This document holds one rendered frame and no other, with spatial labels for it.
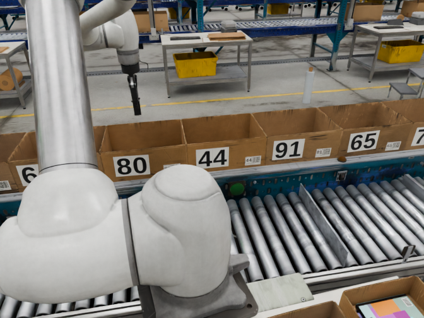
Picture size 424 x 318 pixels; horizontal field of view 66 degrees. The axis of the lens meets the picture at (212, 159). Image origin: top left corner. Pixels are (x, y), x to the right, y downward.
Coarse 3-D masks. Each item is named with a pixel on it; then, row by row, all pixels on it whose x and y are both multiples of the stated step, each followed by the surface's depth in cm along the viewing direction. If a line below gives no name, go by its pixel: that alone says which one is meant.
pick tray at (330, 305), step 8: (320, 304) 102; (328, 304) 103; (336, 304) 102; (288, 312) 100; (296, 312) 101; (304, 312) 102; (312, 312) 104; (320, 312) 105; (328, 312) 106; (336, 312) 103
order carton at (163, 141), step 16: (112, 128) 171; (128, 128) 173; (144, 128) 174; (160, 128) 176; (176, 128) 177; (112, 144) 176; (128, 144) 178; (144, 144) 179; (160, 144) 181; (176, 144) 182; (112, 160) 149; (160, 160) 153; (176, 160) 154; (112, 176) 153; (128, 176) 154; (144, 176) 156
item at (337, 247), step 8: (304, 192) 160; (304, 200) 161; (312, 200) 153; (312, 208) 153; (312, 216) 154; (320, 216) 146; (320, 224) 146; (328, 224) 139; (328, 232) 139; (328, 240) 140; (336, 240) 133; (336, 248) 134; (344, 248) 127; (336, 256) 134; (344, 256) 128; (344, 264) 129
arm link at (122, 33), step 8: (120, 16) 121; (128, 16) 123; (104, 24) 123; (112, 24) 122; (120, 24) 122; (128, 24) 123; (136, 24) 127; (104, 32) 122; (112, 32) 123; (120, 32) 123; (128, 32) 124; (136, 32) 127; (112, 40) 124; (120, 40) 125; (128, 40) 126; (136, 40) 128; (120, 48) 128; (128, 48) 128; (136, 48) 130
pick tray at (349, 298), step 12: (408, 276) 111; (360, 288) 108; (372, 288) 109; (384, 288) 111; (396, 288) 112; (408, 288) 114; (420, 288) 110; (348, 300) 103; (360, 300) 111; (420, 300) 110; (348, 312) 104
